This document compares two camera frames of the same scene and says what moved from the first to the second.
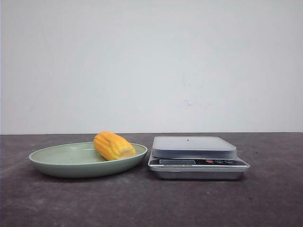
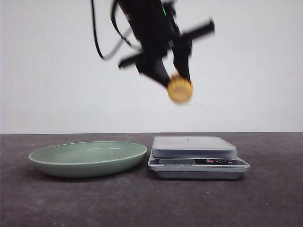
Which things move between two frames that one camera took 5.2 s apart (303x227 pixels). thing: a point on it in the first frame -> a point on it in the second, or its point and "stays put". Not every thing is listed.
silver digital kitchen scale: [195, 158] stays put
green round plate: [80, 160] stays put
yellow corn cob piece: [112, 146] -> [179, 90]
